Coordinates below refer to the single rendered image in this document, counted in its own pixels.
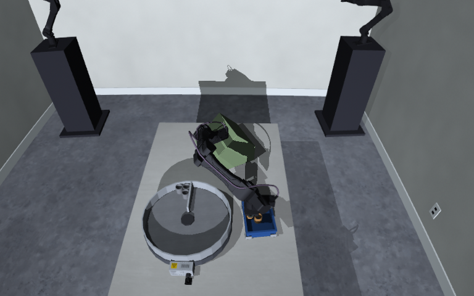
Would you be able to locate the blue open crate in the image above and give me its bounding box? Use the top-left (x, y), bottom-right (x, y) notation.
top-left (242, 202), bottom-right (277, 237)

